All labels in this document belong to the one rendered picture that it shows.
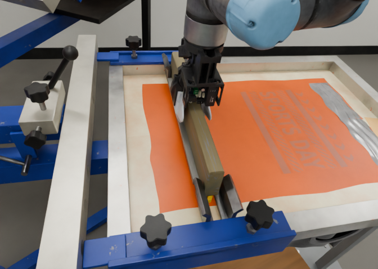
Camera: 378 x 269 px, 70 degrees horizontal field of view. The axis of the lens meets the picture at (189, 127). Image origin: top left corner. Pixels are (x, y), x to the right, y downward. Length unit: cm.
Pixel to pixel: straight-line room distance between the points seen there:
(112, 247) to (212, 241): 15
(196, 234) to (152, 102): 40
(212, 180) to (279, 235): 14
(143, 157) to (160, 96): 22
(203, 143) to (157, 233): 19
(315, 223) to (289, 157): 18
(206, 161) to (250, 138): 23
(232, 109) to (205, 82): 28
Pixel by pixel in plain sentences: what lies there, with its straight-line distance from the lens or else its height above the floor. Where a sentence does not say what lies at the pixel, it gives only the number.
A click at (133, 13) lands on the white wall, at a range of 265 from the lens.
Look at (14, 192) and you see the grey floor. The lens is 186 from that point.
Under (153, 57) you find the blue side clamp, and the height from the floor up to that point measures 100.
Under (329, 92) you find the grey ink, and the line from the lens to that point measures 96.
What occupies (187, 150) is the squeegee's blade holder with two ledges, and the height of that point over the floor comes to 100.
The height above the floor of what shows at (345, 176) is 96.
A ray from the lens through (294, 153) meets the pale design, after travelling 70.
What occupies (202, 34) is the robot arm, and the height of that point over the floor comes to 123.
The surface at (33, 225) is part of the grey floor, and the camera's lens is 171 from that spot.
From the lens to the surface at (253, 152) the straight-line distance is 66.
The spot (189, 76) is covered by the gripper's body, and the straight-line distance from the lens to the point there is 51.
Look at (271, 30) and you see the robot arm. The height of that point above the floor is 130.
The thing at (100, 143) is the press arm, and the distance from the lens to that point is 69.
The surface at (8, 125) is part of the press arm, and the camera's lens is 61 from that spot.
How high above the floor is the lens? 143
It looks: 44 degrees down
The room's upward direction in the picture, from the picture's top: 8 degrees clockwise
